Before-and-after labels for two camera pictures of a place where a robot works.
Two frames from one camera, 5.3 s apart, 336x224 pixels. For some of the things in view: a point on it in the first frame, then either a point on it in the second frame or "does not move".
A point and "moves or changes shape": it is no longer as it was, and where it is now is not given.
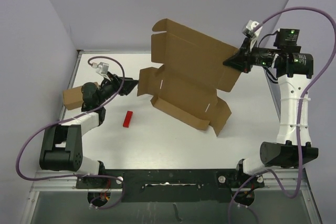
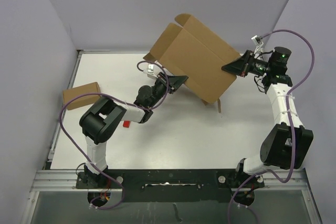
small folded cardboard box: x=72 y=97 does not move
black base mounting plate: x=173 y=185 does not move
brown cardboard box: x=185 y=87 moves or changes shape
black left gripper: x=128 y=84 -> x=175 y=81
